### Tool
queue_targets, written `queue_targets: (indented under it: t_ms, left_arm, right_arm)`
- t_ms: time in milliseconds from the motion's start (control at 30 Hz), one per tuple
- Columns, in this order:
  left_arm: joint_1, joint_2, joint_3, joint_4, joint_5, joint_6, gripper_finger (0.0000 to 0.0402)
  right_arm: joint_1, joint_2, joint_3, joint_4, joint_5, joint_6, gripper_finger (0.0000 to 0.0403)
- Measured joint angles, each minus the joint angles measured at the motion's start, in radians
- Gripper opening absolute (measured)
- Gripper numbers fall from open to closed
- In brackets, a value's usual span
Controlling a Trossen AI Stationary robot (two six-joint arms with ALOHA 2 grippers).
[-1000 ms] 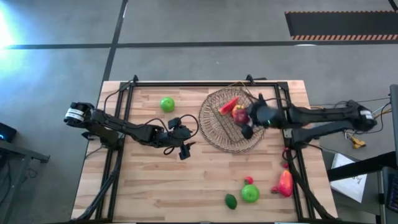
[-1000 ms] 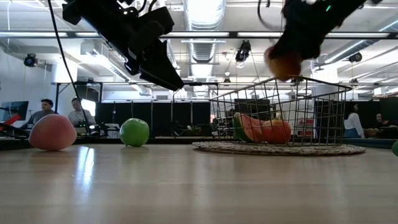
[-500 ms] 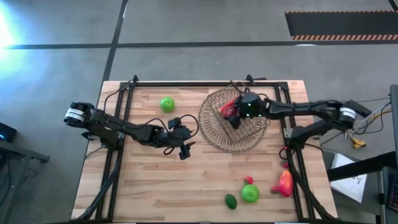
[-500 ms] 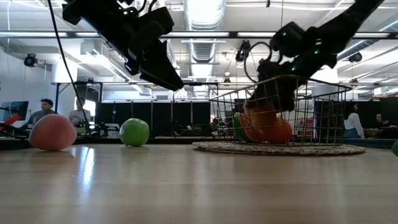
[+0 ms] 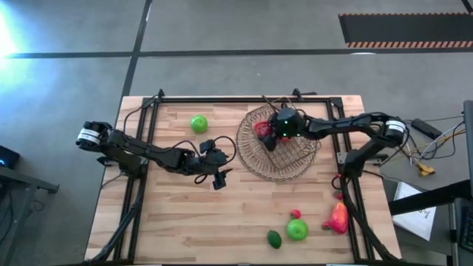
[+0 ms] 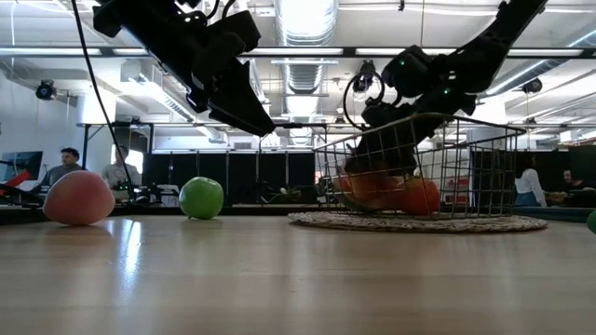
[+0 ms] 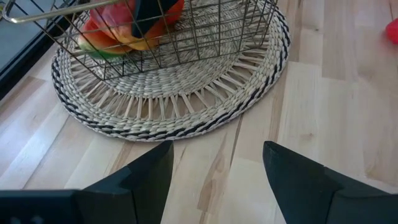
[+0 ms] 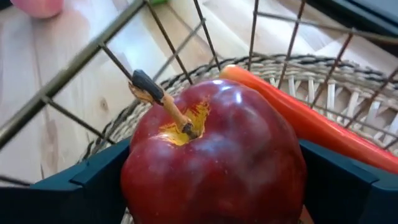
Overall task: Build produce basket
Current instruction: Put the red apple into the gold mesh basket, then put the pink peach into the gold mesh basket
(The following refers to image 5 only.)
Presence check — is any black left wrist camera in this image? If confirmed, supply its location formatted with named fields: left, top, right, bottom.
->
left=211, top=170, right=228, bottom=191

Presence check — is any black braided cable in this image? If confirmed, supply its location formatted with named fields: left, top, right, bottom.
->
left=331, top=173, right=345, bottom=191

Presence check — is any red orange toy mango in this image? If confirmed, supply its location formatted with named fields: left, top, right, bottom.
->
left=330, top=201, right=350, bottom=236

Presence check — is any wire basket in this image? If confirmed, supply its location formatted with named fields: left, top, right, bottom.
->
left=254, top=95, right=321, bottom=169

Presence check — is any white floor cable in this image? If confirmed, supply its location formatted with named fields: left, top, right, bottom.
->
left=424, top=121, right=465, bottom=151

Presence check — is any black electronic device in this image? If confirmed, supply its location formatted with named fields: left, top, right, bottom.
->
left=0, top=145, right=21, bottom=170

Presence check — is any black power adapter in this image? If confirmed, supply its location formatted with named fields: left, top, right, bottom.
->
left=411, top=117, right=443, bottom=140

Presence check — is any dark green toy avocado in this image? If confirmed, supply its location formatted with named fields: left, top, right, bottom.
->
left=267, top=229, right=283, bottom=250

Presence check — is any green toy apple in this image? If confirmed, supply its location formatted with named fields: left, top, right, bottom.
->
left=286, top=218, right=310, bottom=242
left=189, top=114, right=209, bottom=134

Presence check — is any round woven placemat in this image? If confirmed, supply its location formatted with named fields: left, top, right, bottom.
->
left=235, top=104, right=319, bottom=183

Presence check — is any grey metal post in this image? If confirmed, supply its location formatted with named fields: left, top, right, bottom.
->
left=463, top=100, right=473, bottom=178

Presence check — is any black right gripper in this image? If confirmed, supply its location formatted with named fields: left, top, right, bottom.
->
left=262, top=107, right=307, bottom=151

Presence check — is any black hazard striped floor mat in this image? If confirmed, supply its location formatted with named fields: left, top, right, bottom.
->
left=338, top=13, right=473, bottom=49

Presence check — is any white paper sheet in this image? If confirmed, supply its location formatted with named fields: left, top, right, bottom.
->
left=392, top=181, right=437, bottom=242

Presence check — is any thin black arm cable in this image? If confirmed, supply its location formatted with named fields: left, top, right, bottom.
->
left=121, top=96, right=158, bottom=131

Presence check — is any dark red toy apple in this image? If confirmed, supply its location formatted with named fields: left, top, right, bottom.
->
left=253, top=120, right=274, bottom=140

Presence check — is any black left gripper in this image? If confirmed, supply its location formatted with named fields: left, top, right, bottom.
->
left=191, top=140, right=234, bottom=176

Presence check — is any yellow floor cable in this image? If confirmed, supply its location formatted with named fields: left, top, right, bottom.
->
left=428, top=129, right=467, bottom=149

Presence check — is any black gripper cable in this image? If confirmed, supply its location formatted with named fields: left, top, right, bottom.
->
left=173, top=135, right=237, bottom=167

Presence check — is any black metal bar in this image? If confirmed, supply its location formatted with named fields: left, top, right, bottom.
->
left=387, top=180, right=473, bottom=216

